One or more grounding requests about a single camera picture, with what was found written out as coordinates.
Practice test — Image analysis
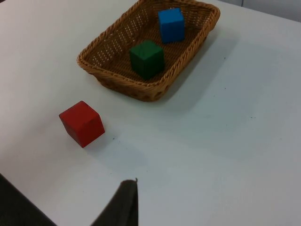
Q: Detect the blue cube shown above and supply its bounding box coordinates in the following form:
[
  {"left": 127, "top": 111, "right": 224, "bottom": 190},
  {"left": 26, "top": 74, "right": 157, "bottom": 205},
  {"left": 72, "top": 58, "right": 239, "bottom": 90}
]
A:
[{"left": 158, "top": 7, "right": 185, "bottom": 44}]

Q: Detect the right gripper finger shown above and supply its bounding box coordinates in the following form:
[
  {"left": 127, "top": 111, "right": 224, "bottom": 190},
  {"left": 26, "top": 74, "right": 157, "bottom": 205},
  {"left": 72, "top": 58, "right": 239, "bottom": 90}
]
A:
[{"left": 89, "top": 178, "right": 139, "bottom": 226}]

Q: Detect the green cube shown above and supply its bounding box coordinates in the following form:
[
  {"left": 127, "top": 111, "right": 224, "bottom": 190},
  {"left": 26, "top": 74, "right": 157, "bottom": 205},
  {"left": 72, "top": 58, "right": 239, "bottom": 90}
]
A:
[{"left": 129, "top": 40, "right": 165, "bottom": 81}]

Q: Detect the red cube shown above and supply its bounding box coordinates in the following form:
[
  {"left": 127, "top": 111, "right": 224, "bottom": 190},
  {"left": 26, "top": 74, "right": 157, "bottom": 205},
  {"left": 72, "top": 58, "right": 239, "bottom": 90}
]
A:
[{"left": 58, "top": 100, "right": 105, "bottom": 149}]

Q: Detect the brown wicker basket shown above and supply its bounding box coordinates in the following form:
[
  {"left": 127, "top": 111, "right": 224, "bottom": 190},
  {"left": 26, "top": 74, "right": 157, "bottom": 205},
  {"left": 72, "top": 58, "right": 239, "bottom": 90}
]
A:
[{"left": 77, "top": 0, "right": 221, "bottom": 103}]

